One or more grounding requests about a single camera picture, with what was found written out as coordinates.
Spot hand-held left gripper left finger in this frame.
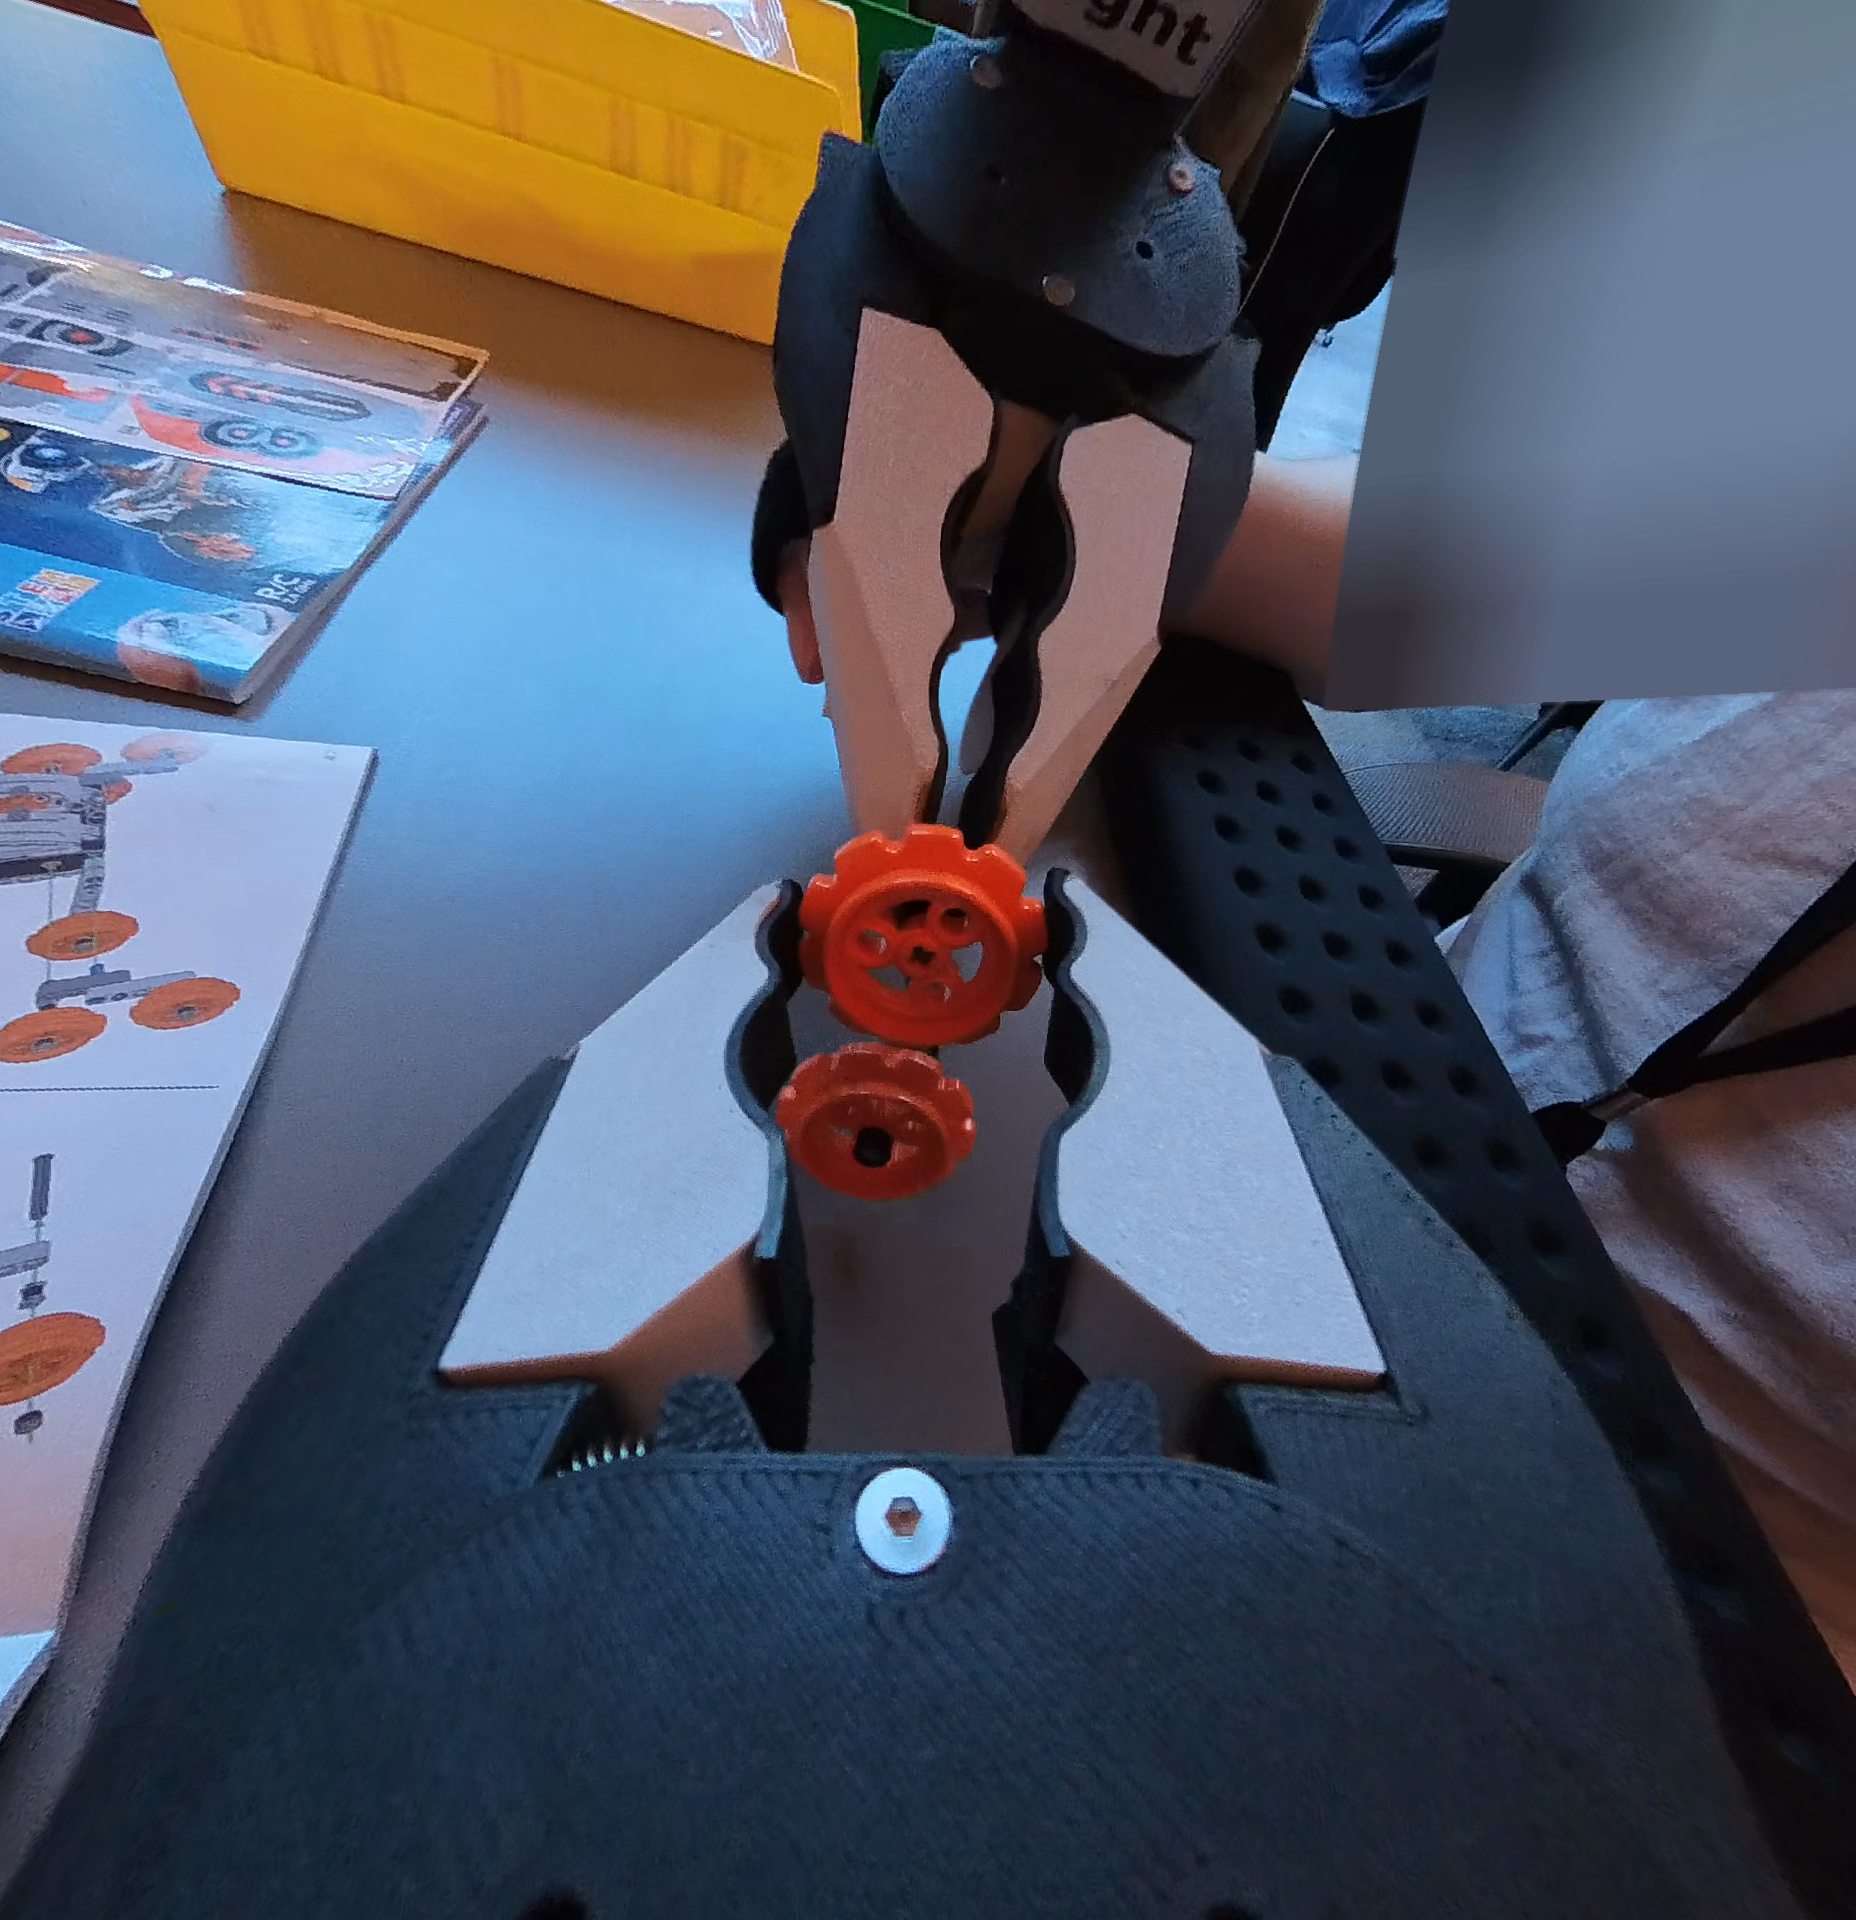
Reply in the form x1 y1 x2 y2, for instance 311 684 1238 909
438 882 817 1455

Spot black lanyard strap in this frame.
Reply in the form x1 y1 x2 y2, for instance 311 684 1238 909
1536 857 1856 1164

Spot person's grey shirt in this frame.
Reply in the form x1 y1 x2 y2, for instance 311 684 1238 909
1445 689 1856 1741

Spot orange toy wheel axle assembly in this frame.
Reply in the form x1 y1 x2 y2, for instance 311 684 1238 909
773 822 1050 1202

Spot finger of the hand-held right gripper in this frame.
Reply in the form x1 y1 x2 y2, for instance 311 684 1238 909
958 421 1197 866
804 306 1005 826

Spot dark office chair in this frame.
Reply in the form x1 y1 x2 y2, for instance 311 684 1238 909
1326 704 1605 925

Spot open instruction booklet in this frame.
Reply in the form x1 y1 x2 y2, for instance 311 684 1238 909
0 707 377 1795

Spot grey desk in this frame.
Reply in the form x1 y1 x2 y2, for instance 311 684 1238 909
0 0 1172 1803

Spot sticker sheet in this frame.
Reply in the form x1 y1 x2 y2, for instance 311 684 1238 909
0 222 491 497

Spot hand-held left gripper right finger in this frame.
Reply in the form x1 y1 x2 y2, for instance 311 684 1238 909
994 874 1389 1455

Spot yellow plastic bin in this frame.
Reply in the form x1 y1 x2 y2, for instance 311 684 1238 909
137 0 865 347

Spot clear plastic bags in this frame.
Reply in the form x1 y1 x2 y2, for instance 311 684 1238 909
598 0 810 70

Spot blue manual booklet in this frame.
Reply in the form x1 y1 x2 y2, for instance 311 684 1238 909
0 398 486 707

